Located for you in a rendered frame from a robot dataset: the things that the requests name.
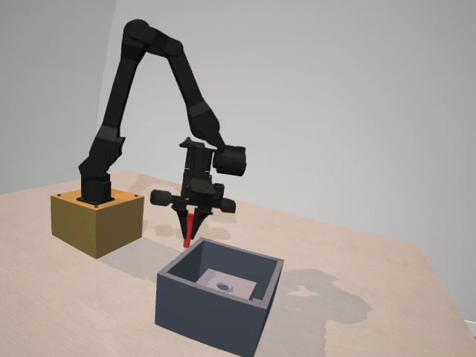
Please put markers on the pale pink flat plate with hole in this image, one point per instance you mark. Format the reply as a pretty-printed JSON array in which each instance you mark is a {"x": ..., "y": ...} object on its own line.
[{"x": 228, "y": 284}]

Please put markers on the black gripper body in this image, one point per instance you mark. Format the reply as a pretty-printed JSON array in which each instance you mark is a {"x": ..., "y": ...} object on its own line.
[{"x": 164, "y": 198}]

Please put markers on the red peg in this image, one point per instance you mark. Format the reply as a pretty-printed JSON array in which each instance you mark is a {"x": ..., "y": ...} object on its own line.
[{"x": 190, "y": 217}]

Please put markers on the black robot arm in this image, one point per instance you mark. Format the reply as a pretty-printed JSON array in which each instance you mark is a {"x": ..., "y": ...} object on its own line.
[{"x": 139, "y": 38}]

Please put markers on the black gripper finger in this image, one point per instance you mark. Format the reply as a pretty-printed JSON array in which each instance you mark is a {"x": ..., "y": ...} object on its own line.
[
  {"x": 199, "y": 217},
  {"x": 182, "y": 215}
]

